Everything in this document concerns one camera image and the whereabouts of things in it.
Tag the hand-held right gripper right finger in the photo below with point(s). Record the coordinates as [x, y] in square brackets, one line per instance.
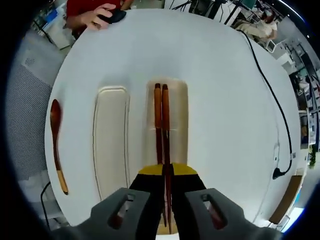
[187, 190]

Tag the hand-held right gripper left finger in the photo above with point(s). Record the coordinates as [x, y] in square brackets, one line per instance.
[147, 195]

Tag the beige cutlery case lid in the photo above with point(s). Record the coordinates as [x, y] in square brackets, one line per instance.
[111, 140]

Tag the beige cutlery case base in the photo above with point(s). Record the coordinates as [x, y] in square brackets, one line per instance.
[178, 112]

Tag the dark wooden chopstick utensil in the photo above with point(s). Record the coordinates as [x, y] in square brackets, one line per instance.
[157, 110]
[165, 112]

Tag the brown wooden spoon utensil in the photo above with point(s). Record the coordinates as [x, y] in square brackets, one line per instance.
[55, 117]

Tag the brown cardboard box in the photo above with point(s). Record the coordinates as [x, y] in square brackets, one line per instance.
[287, 200]

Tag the black computer mouse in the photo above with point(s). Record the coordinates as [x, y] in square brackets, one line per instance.
[117, 16]

